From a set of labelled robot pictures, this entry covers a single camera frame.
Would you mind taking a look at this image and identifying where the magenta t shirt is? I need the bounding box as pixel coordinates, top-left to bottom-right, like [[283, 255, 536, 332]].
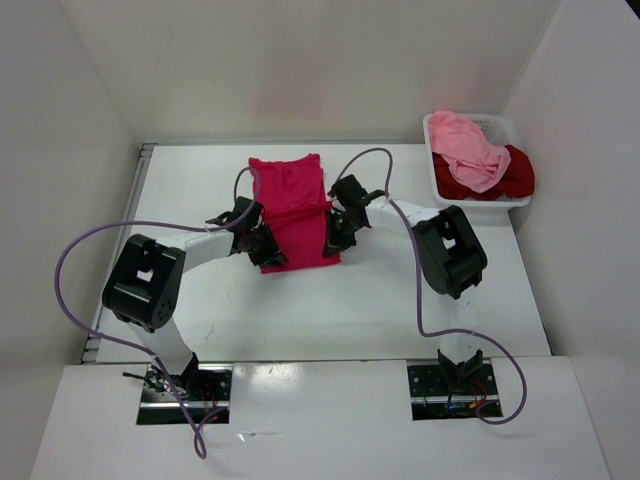
[[248, 153, 341, 274]]

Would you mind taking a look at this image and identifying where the light pink t shirt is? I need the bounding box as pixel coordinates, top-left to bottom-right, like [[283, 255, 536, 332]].
[[427, 111, 511, 193]]

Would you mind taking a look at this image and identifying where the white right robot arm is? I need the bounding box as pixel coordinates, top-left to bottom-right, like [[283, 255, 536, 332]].
[[325, 196, 488, 393]]

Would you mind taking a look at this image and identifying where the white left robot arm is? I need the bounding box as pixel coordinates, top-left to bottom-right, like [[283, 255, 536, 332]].
[[102, 223, 287, 400]]

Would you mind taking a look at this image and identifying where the dark red t shirt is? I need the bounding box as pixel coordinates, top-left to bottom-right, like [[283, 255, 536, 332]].
[[432, 145, 535, 201]]

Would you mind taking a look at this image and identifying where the white plastic basket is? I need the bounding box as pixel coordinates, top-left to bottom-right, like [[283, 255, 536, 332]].
[[423, 113, 533, 211]]

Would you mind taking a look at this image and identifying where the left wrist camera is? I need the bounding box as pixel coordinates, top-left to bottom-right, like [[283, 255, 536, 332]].
[[229, 196, 263, 232]]

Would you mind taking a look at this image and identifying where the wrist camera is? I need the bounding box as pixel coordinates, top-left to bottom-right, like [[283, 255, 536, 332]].
[[229, 196, 263, 232], [329, 174, 368, 208]]

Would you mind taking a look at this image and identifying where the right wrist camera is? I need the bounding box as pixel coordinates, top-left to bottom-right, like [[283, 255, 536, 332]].
[[329, 174, 368, 208]]

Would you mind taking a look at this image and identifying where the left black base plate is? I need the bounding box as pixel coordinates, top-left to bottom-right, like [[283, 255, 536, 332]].
[[124, 365, 232, 426]]

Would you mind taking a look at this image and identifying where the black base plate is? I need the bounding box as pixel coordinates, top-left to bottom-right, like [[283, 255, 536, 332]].
[[407, 363, 503, 421], [124, 365, 232, 426]]

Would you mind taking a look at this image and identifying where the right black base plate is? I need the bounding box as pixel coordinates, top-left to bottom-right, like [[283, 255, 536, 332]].
[[407, 363, 503, 421]]

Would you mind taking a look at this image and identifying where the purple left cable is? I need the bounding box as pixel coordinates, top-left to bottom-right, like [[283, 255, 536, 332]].
[[54, 167, 266, 460]]

